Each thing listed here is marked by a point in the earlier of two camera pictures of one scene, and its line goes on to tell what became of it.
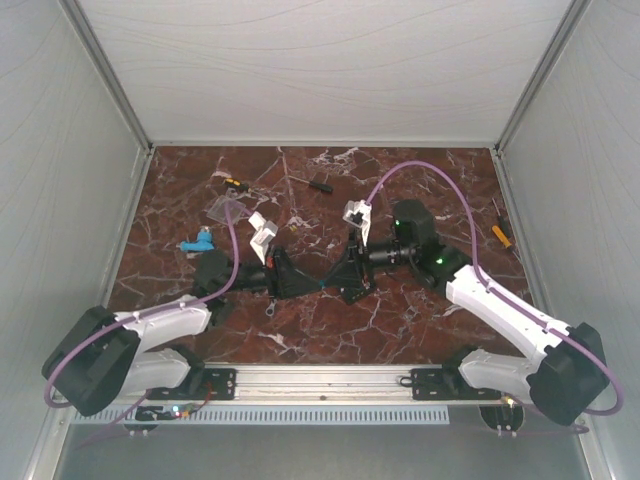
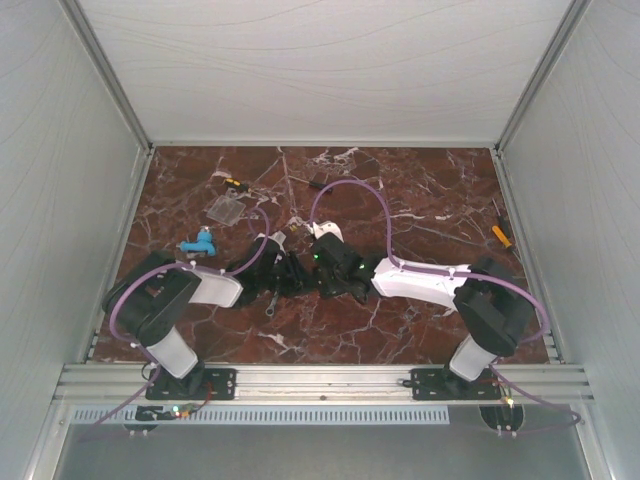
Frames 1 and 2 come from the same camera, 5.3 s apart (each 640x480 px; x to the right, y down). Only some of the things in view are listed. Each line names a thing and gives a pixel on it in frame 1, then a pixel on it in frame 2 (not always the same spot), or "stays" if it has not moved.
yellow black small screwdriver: x=236 y=184 stays
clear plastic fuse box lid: x=218 y=210 stays
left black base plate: x=219 y=383 stays
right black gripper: x=353 y=269 → x=331 y=286
